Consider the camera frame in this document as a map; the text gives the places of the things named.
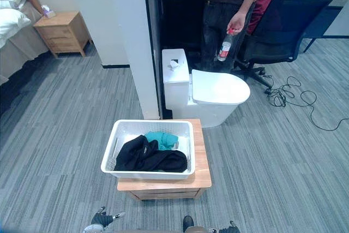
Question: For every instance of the black office chair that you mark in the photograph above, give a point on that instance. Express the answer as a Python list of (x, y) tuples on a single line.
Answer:
[(283, 31)]

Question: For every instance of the wooden nightstand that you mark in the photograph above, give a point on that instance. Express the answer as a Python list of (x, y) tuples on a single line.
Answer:
[(64, 32)]

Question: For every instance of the purple tissue box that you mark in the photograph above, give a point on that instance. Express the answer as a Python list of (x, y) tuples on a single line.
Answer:
[(49, 12)]

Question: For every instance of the low wooden table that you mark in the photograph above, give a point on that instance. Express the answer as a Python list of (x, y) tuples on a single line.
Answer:
[(201, 167)]

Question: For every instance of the white plastic laundry basket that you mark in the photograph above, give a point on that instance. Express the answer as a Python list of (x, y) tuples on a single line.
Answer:
[(180, 134)]

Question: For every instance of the clear plastic water bottle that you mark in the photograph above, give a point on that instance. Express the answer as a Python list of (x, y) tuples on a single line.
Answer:
[(225, 48)]

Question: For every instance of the teal cloth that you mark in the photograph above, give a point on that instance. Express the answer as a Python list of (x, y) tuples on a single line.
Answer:
[(163, 138)]

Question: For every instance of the black cabinet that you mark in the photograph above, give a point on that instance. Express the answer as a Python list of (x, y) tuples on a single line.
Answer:
[(181, 14)]

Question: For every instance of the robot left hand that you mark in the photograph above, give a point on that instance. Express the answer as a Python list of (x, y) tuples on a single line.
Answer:
[(101, 218)]

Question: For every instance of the black door frame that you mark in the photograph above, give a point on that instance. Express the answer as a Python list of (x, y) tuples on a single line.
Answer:
[(152, 39)]

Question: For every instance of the red garment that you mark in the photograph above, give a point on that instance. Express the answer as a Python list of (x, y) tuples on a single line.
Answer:
[(263, 3)]

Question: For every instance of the white toilet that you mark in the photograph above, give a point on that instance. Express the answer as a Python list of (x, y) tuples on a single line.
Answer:
[(215, 94)]

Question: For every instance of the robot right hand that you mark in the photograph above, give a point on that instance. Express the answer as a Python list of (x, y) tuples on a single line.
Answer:
[(230, 229)]

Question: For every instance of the black cloth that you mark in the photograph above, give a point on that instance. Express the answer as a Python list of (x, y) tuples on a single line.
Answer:
[(147, 159)]

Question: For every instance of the person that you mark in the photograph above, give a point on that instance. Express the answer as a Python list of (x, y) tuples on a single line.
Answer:
[(218, 17)]

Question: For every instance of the person's hand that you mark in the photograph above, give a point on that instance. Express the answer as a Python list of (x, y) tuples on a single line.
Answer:
[(236, 24)]

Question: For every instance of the robot left arm silver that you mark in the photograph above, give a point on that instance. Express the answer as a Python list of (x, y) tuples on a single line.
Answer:
[(92, 229)]

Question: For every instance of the white crumpled tissue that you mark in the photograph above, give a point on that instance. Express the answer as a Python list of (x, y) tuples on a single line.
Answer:
[(173, 65)]

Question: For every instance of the bed with wooden headboard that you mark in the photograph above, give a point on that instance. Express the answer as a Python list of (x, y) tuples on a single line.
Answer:
[(24, 42)]

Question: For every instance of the robot dark foot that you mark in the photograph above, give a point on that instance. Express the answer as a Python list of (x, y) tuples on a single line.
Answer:
[(188, 222)]

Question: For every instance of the white duvet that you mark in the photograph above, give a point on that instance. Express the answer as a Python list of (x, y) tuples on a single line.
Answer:
[(11, 24)]

